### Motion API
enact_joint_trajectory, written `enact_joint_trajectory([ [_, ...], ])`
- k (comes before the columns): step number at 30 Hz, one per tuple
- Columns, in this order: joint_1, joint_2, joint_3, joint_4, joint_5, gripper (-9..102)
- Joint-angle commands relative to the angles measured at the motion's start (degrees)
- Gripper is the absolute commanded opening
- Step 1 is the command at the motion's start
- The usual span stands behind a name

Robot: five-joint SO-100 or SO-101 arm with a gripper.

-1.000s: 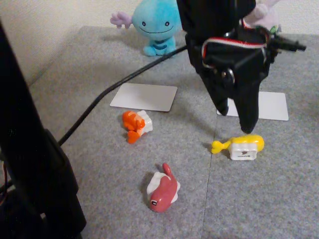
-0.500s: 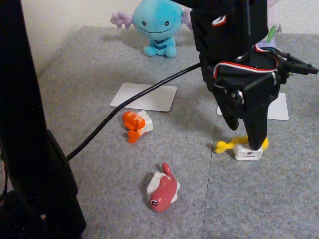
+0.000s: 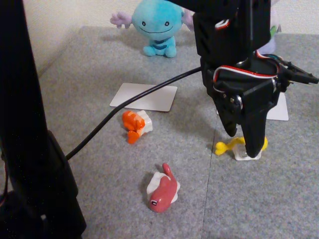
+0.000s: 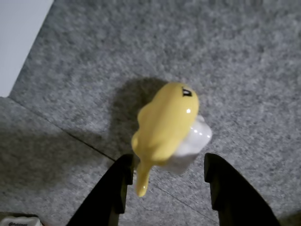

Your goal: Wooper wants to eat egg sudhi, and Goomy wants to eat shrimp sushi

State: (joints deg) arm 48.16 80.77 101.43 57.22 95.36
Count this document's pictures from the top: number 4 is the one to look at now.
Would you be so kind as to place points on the yellow egg sushi toy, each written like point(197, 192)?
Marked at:
point(164, 122)

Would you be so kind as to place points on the white rectangular plate card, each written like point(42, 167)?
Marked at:
point(16, 35)

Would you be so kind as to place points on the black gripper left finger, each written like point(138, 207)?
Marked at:
point(110, 188)

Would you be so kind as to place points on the orange shrimp sushi toy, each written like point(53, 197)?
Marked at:
point(23, 220)

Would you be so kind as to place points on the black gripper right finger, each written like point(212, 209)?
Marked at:
point(232, 195)

